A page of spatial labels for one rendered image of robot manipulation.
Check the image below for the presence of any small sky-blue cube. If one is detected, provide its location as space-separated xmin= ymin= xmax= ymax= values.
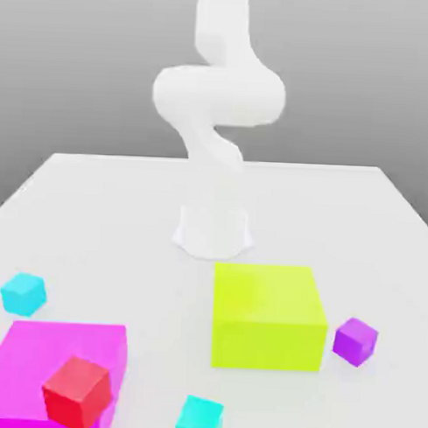
xmin=0 ymin=270 xmax=48 ymax=319

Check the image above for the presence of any small red cube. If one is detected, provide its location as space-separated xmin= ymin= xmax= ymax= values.
xmin=40 ymin=354 xmax=115 ymax=428

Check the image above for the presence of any large magenta box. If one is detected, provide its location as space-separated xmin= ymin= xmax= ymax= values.
xmin=0 ymin=319 xmax=129 ymax=428

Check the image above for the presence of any large yellow-green box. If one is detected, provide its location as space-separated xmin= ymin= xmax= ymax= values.
xmin=210 ymin=262 xmax=332 ymax=374

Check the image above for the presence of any small purple cube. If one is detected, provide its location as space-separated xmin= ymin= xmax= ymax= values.
xmin=331 ymin=316 xmax=380 ymax=369

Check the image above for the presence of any small turquoise cube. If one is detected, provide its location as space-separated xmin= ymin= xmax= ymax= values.
xmin=175 ymin=394 xmax=225 ymax=428

